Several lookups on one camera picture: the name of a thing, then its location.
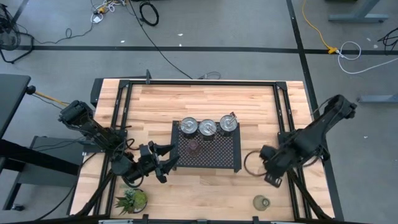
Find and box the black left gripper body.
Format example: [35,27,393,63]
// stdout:
[134,141,167,184]

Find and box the black desk top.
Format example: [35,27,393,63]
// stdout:
[0,73,32,139]

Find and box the black desk leg frame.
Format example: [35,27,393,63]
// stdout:
[0,138,81,212]

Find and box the pink glass candle holder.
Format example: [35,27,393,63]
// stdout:
[185,139,203,157]

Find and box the grey cable loop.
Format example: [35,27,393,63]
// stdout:
[197,71,222,80]

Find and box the grey base plate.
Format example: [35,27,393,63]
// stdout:
[18,136,86,188]

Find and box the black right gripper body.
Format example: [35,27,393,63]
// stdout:
[259,144,292,177]

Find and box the silver metal candle holder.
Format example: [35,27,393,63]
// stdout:
[198,119,218,142]
[179,116,199,139]

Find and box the thin black floor cable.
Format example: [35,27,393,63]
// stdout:
[32,21,94,45]

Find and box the yellow rod with black knob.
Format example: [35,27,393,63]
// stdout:
[25,85,71,107]

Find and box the black floor fan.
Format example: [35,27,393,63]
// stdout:
[0,4,34,65]

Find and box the green potted succulent plant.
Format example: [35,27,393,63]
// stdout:
[114,183,149,216]

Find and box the grey desk leg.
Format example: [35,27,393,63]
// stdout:
[328,0,390,24]

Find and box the silver candle holder with tag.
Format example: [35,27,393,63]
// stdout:
[219,111,239,138]

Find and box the black cable bunch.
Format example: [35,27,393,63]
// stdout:
[377,26,398,55]

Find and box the tangled cable bundle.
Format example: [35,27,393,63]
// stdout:
[90,0,127,16]

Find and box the olive glass candle holder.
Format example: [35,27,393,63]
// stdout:
[252,194,271,212]

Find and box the right arm cable loop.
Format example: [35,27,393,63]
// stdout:
[243,150,269,178]

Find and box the long black floor cable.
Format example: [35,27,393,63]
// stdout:
[127,0,193,80]

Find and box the white floor cable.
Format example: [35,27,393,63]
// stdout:
[336,40,398,75]

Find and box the black corner panel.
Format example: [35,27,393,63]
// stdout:
[90,77,104,108]

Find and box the coiled black cable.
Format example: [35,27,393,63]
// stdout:
[139,1,160,27]

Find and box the black perforated metal rack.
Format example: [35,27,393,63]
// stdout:
[169,120,243,174]

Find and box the grey desk foot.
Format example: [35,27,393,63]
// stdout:
[356,94,398,104]

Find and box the yellow extension cable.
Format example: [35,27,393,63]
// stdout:
[301,0,340,55]

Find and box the black aluminium table frame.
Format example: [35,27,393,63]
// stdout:
[74,79,335,222]

